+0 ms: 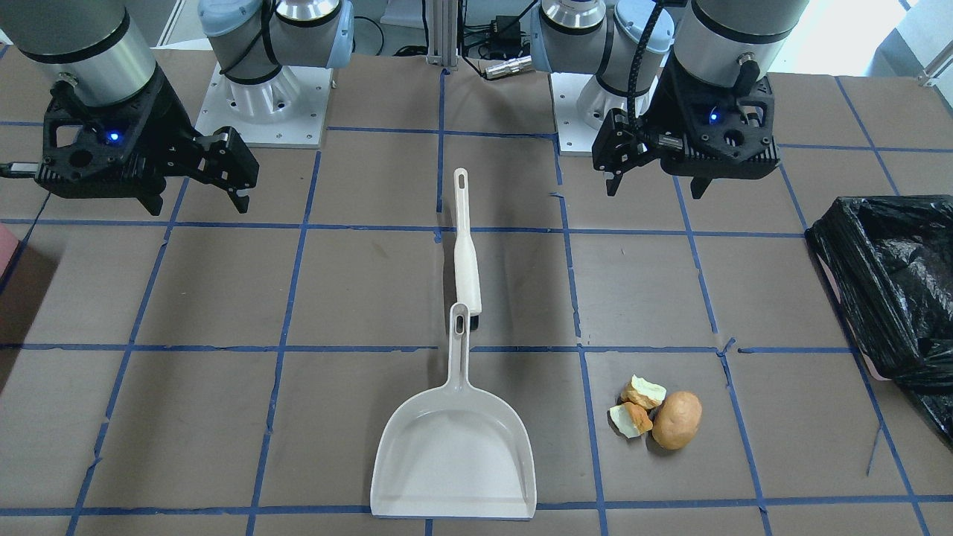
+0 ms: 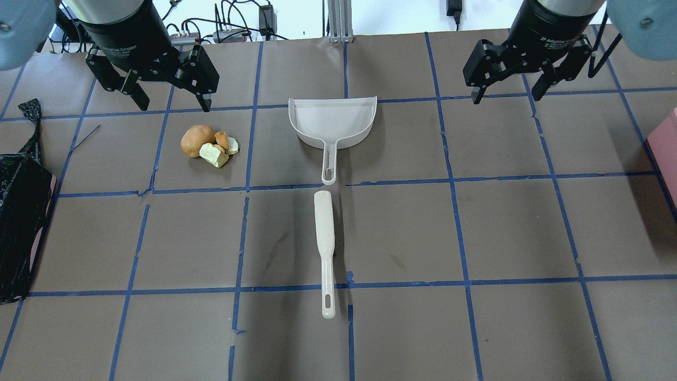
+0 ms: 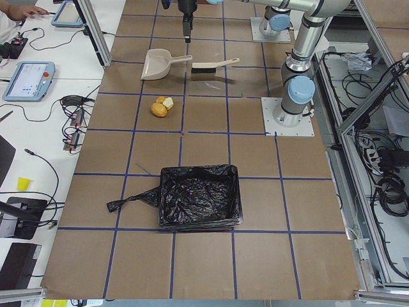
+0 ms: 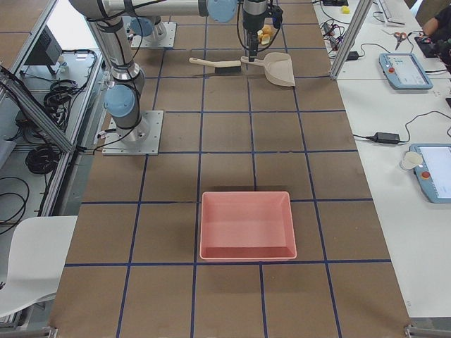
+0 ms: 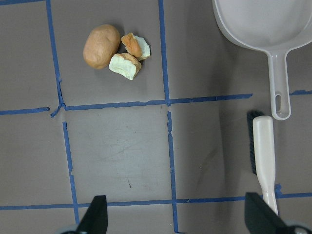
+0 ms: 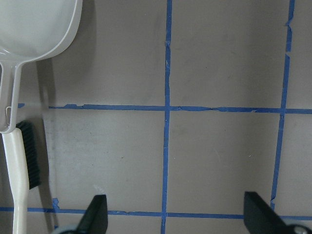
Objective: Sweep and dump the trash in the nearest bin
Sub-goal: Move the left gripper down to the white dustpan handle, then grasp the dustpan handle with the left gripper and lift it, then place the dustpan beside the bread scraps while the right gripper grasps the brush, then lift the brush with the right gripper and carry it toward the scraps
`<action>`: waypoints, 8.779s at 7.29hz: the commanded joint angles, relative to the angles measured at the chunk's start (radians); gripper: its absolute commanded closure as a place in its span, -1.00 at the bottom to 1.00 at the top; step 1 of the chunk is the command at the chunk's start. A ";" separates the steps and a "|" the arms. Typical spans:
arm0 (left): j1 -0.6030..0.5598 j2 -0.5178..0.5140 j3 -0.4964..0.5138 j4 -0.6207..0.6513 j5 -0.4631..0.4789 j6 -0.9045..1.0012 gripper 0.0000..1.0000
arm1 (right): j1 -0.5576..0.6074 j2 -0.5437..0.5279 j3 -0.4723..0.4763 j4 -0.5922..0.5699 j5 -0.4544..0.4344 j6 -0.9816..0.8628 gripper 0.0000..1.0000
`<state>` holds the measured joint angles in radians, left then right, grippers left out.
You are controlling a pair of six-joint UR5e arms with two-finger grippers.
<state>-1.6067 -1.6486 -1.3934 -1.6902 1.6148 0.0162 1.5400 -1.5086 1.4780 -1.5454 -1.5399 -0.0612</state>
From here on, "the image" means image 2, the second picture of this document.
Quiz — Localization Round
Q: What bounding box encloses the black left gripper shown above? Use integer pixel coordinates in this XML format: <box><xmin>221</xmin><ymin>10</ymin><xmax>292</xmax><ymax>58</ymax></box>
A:
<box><xmin>85</xmin><ymin>45</ymin><xmax>220</xmax><ymax>113</ymax></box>

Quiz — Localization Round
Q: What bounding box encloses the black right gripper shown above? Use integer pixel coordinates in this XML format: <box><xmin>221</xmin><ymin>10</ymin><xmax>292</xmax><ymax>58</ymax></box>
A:
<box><xmin>463</xmin><ymin>34</ymin><xmax>592</xmax><ymax>105</ymax></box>

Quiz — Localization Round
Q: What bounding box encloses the brown potato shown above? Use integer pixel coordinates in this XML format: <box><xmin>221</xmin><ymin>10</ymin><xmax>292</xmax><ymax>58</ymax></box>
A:
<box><xmin>180</xmin><ymin>124</ymin><xmax>216</xmax><ymax>158</ymax></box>

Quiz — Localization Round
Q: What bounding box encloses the orange food scrap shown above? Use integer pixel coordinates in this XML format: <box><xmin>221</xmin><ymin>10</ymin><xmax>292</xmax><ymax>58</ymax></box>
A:
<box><xmin>214</xmin><ymin>132</ymin><xmax>230</xmax><ymax>150</ymax></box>

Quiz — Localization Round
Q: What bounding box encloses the pale green food scrap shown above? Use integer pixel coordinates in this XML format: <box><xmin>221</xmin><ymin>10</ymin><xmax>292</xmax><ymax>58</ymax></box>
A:
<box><xmin>199</xmin><ymin>143</ymin><xmax>230</xmax><ymax>168</ymax></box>

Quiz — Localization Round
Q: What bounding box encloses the white plastic dustpan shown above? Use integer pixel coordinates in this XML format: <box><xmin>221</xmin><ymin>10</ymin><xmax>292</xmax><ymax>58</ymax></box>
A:
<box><xmin>288</xmin><ymin>96</ymin><xmax>378</xmax><ymax>186</ymax></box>

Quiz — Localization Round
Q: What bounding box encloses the white hand brush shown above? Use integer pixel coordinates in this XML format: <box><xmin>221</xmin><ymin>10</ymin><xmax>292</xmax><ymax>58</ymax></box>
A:
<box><xmin>314</xmin><ymin>190</ymin><xmax>336</xmax><ymax>319</ymax></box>

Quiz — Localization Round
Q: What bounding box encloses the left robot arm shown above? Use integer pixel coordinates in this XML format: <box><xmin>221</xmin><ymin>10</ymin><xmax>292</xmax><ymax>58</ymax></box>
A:
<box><xmin>1</xmin><ymin>1</ymin><xmax>219</xmax><ymax>112</ymax></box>

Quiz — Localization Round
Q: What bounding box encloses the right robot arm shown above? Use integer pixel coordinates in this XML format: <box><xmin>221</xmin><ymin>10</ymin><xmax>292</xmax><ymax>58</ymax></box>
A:
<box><xmin>463</xmin><ymin>1</ymin><xmax>676</xmax><ymax>104</ymax></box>

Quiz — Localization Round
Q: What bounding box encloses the pink plastic bin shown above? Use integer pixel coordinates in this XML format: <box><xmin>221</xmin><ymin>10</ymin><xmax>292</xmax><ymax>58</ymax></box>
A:
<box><xmin>647</xmin><ymin>108</ymin><xmax>676</xmax><ymax>204</ymax></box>

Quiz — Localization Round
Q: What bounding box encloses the black bag lined bin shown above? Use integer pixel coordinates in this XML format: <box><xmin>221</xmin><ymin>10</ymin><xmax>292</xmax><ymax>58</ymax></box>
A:
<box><xmin>1</xmin><ymin>98</ymin><xmax>57</xmax><ymax>305</ymax></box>

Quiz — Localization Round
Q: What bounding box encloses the black power adapter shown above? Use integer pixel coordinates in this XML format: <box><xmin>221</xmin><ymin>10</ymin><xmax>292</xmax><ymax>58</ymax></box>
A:
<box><xmin>446</xmin><ymin>0</ymin><xmax>463</xmax><ymax>19</ymax></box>

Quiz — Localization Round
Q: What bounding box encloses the usb hub with cables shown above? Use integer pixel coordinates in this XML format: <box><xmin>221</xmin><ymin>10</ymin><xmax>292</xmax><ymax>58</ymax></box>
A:
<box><xmin>170</xmin><ymin>32</ymin><xmax>201</xmax><ymax>47</ymax></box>

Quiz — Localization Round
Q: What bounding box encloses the aluminium frame post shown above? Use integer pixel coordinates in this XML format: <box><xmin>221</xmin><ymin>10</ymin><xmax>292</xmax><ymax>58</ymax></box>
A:
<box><xmin>328</xmin><ymin>0</ymin><xmax>354</xmax><ymax>43</ymax></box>

